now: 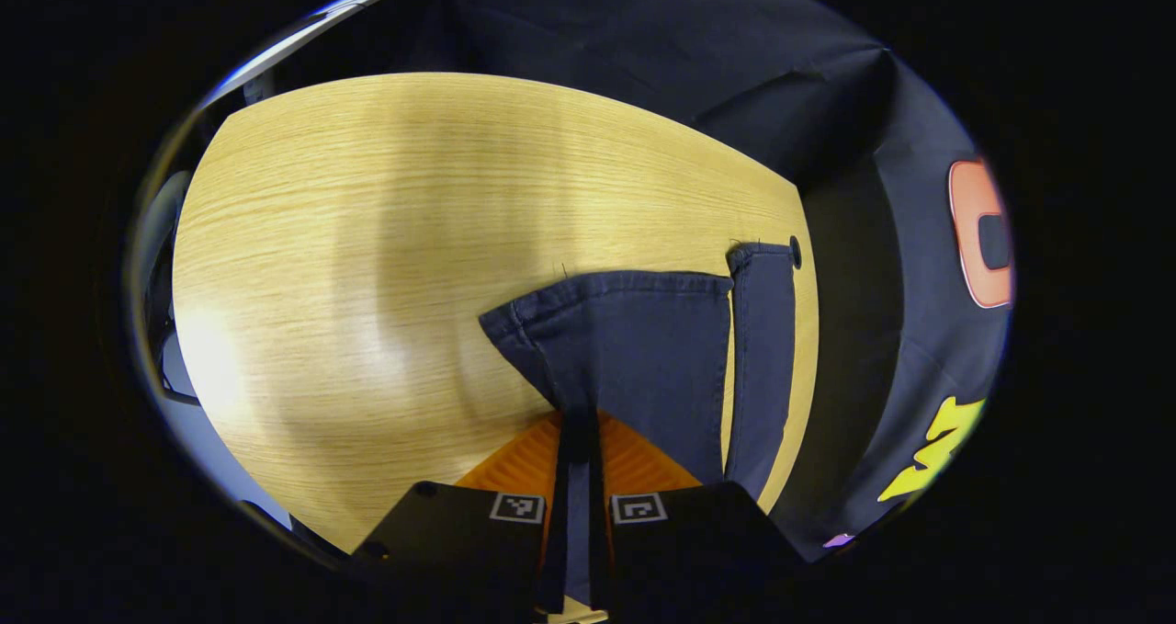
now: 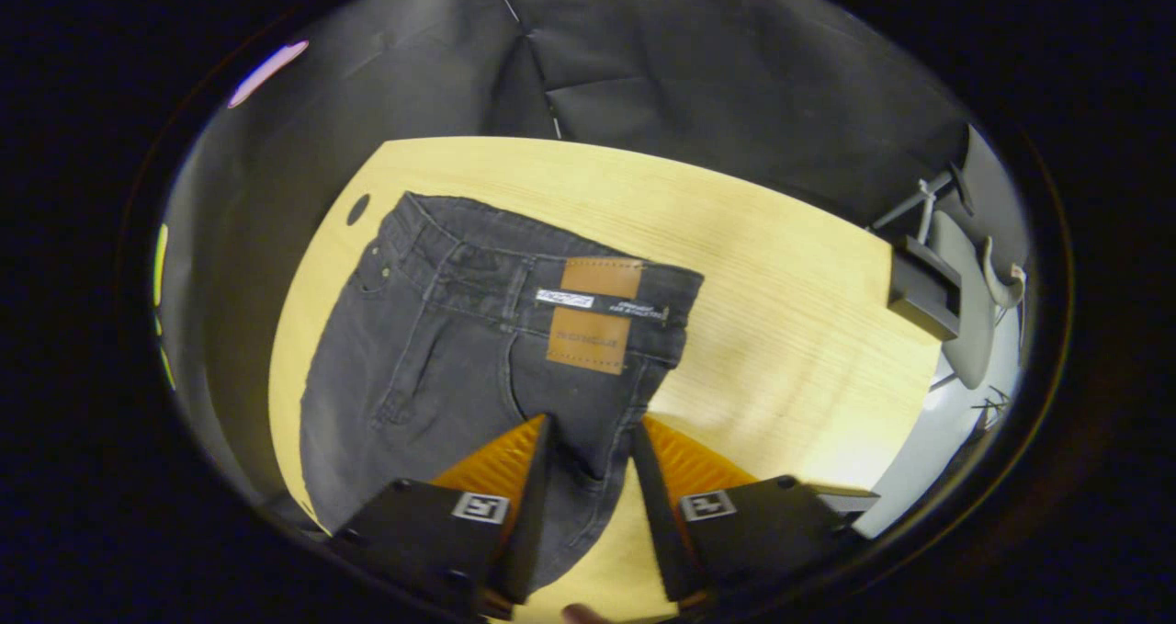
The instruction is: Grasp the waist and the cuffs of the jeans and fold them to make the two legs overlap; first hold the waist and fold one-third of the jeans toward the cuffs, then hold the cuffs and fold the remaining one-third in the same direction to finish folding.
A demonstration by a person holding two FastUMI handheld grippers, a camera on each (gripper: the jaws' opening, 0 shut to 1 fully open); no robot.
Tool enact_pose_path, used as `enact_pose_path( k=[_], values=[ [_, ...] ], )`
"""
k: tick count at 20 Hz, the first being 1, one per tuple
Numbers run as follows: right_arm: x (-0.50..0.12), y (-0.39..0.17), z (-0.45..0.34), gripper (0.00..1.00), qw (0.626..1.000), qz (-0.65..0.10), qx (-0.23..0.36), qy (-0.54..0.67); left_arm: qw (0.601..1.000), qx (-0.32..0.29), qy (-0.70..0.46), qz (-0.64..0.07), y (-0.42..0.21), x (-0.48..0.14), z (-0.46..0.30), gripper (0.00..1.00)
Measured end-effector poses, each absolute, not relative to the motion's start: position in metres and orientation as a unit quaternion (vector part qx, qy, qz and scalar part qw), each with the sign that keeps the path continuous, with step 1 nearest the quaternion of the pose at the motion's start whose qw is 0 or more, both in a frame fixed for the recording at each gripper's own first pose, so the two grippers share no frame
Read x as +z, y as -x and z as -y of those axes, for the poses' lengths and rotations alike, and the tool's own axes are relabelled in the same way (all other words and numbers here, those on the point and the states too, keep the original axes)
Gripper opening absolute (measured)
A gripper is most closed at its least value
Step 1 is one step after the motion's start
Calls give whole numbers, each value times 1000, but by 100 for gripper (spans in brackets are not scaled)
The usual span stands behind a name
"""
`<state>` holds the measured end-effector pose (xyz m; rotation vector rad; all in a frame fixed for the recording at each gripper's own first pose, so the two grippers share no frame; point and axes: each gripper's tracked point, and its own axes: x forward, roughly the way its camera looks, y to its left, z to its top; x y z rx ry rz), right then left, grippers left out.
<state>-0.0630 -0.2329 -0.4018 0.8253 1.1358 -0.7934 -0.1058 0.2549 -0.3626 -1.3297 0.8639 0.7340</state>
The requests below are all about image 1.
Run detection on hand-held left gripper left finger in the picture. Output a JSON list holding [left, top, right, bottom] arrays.
[[349, 411, 569, 620]]

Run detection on black backdrop cloth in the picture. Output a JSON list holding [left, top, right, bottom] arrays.
[[266, 0, 1016, 561]]

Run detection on dark blue jeans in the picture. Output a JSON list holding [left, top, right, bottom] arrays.
[[478, 241, 798, 611]]

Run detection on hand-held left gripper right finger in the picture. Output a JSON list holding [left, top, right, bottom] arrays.
[[591, 411, 811, 621]]

